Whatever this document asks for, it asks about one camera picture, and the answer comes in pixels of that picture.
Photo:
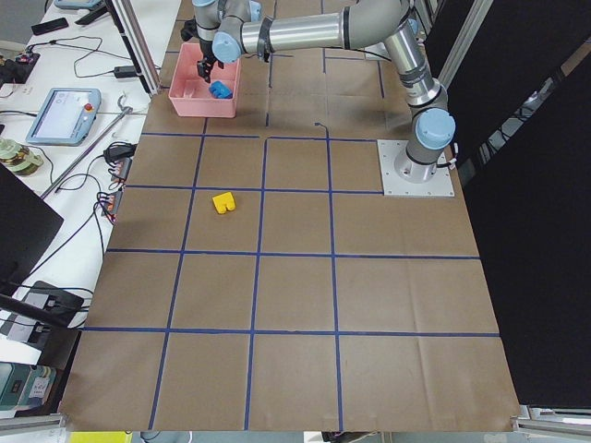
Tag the blue teach pendant tablet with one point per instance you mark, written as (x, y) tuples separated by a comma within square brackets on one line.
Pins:
[(66, 117)]

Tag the black monitor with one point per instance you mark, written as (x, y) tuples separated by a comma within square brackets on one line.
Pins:
[(28, 227)]

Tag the black phone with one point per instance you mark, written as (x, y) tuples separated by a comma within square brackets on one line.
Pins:
[(49, 26)]

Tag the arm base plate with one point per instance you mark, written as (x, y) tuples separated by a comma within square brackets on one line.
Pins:
[(403, 178)]

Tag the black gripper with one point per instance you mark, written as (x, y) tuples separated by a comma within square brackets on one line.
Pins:
[(204, 57)]

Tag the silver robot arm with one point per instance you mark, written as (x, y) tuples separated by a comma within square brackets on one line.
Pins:
[(227, 30)]

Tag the aluminium frame post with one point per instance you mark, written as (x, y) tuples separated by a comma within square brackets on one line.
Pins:
[(127, 24)]

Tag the pink plastic box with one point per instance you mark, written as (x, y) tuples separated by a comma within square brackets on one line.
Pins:
[(189, 94)]

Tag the blue toy block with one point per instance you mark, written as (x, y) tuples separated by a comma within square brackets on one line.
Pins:
[(220, 91)]

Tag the long metal rod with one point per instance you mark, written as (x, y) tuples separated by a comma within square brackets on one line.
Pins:
[(124, 111)]

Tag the black power adapter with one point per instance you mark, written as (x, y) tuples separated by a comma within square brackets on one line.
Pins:
[(124, 72)]

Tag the yellow toy block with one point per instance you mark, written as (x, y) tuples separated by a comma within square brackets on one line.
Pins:
[(224, 202)]

